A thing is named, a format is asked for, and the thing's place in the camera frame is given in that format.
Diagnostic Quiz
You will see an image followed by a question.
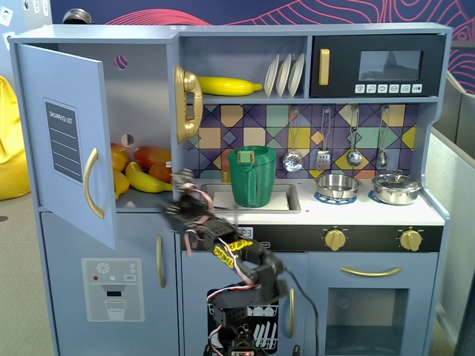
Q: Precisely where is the gold curved door handle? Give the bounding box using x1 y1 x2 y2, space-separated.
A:
288 288 296 339
83 148 105 219
155 235 166 289
340 266 403 278

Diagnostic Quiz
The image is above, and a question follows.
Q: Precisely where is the lidded steel toy pot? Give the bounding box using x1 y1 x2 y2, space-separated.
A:
371 169 423 205

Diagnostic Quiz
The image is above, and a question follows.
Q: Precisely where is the white toy plate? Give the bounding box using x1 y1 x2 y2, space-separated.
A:
288 53 306 96
276 53 293 97
263 53 281 98

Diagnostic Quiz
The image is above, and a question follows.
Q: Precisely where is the long yellow toy banana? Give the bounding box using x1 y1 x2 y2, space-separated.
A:
196 76 263 97

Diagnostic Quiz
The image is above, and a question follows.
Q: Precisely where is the open steel toy pot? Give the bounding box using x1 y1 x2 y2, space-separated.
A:
314 174 363 202

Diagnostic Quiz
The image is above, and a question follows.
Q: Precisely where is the gold microwave handle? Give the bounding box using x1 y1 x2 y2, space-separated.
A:
319 48 331 87

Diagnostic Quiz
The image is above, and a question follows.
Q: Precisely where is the black toy microwave door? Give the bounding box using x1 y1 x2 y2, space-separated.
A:
309 33 446 99

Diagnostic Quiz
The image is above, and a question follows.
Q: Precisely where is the steel toy ladle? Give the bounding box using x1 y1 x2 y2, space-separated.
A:
347 106 363 168

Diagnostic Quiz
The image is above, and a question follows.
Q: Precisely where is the grey toy sink basin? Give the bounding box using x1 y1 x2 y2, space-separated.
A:
200 182 301 214

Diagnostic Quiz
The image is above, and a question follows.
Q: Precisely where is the blue oven door with window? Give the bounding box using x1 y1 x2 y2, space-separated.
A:
307 252 439 356

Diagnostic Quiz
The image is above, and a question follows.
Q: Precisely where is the blue ice dispenser print door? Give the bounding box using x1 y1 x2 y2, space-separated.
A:
39 211 181 356

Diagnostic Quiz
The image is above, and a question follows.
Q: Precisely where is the black round object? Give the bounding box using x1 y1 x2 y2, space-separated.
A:
62 7 92 25

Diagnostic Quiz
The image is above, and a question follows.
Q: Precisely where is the yellow toy fruit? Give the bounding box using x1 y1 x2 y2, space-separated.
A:
113 169 131 200

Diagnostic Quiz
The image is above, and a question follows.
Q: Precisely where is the gold toy telephone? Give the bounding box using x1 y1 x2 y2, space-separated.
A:
174 65 204 145

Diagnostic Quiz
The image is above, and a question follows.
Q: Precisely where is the red toy fruit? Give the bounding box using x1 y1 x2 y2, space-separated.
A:
148 162 174 184

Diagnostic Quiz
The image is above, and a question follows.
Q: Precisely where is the curved yellow toy banana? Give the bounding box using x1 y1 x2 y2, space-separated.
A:
125 161 174 193

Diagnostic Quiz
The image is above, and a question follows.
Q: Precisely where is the thick black cable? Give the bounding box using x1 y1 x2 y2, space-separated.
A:
284 269 320 356

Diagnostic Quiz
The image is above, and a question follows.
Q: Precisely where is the steel toy skimmer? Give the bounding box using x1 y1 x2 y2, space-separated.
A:
282 107 304 173

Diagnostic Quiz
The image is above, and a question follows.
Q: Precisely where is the red yellow toy mango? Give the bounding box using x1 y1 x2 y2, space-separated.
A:
110 142 131 173
133 145 172 170

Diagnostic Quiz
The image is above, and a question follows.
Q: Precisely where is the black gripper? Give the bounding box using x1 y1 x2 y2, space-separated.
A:
162 191 218 234

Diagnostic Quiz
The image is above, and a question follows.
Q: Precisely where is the steel toy whisk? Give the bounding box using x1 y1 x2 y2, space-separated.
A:
376 105 390 168

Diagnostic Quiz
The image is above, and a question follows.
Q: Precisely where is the grey desk partition panel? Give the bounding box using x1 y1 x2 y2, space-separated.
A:
426 70 475 356

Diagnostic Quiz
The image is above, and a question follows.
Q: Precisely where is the blue wooden toy kitchen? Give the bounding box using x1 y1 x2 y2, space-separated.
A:
7 22 453 356

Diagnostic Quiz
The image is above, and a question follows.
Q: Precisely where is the steel toy spatula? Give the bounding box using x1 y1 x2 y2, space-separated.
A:
315 106 332 171

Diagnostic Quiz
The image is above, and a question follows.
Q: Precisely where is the blue shopping list cabinet door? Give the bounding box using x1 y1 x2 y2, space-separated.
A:
16 43 117 250

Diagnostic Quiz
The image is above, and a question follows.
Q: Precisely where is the yellow bean bag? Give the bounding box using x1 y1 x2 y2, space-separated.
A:
0 76 32 202

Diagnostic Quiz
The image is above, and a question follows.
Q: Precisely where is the green plastic pitcher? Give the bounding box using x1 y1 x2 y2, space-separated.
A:
226 145 278 208

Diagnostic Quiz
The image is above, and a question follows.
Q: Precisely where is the gold stove knob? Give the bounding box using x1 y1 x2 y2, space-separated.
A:
324 228 348 251
399 228 423 251

